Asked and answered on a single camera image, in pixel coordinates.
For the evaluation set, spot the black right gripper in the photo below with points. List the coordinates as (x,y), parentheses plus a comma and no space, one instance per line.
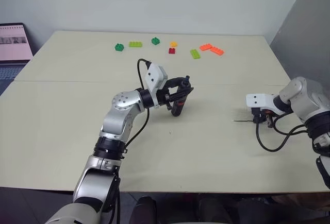
(264,112)

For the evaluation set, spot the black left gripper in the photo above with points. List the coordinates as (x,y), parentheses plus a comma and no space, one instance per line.
(163,96)

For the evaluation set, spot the thin metal screwdriver bit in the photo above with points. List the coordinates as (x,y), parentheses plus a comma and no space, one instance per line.
(243,121)

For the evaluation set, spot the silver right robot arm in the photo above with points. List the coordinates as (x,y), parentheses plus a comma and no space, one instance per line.
(306,100)

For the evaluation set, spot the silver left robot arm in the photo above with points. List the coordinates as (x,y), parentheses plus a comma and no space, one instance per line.
(116,121)

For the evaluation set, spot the red toy brick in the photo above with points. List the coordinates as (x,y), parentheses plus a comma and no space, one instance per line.
(172,50)

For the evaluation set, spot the light green toy brick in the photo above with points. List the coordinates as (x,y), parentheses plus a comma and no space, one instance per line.
(195,54)
(135,44)

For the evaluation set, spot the yellow toy brick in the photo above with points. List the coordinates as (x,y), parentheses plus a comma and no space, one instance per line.
(173,44)

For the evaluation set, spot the orange toy brick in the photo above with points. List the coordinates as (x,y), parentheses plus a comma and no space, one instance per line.
(217,51)
(206,47)

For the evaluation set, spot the dark green toy brick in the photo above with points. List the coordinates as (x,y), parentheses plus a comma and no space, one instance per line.
(119,47)
(155,41)

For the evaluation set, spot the open laptop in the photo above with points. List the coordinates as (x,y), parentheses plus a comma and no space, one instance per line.
(13,46)

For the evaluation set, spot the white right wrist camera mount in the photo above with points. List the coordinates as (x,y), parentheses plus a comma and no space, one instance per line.
(260,101)

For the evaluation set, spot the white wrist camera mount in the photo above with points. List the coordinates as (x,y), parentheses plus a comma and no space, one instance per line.
(154,78)
(260,101)

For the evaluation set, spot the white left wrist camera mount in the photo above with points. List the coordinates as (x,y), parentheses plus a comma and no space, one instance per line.
(154,78)

